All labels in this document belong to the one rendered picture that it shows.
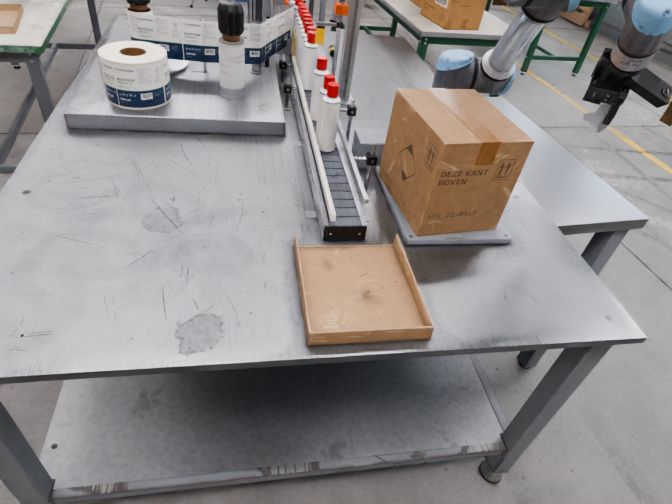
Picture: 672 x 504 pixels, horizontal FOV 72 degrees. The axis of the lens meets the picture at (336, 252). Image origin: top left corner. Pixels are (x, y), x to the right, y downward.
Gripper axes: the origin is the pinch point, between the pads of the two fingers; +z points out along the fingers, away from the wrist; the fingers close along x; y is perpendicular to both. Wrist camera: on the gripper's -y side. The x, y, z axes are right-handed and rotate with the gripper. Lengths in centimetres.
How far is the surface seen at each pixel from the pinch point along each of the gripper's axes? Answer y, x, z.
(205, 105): 116, 22, 13
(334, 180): 60, 35, 7
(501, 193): 16.7, 24.9, 5.2
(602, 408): -48, 53, 109
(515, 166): 15.7, 20.0, -1.0
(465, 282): 17, 50, 5
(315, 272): 49, 64, -7
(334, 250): 49, 56, -2
